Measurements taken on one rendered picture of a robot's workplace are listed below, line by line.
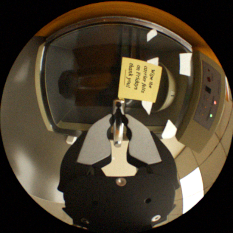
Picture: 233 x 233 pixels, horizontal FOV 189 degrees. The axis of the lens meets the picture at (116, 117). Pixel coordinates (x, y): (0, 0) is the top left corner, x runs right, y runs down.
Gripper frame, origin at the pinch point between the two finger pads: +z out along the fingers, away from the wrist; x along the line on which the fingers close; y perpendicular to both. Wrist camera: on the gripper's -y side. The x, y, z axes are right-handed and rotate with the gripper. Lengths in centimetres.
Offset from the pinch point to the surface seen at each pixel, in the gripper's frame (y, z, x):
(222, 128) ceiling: 11, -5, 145
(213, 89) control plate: -9.9, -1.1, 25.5
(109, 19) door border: -19.5, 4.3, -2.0
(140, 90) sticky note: -3.0, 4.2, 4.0
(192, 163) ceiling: 99, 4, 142
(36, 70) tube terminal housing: -12.1, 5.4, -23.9
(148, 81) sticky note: -5.0, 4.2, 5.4
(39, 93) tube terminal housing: -4.4, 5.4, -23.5
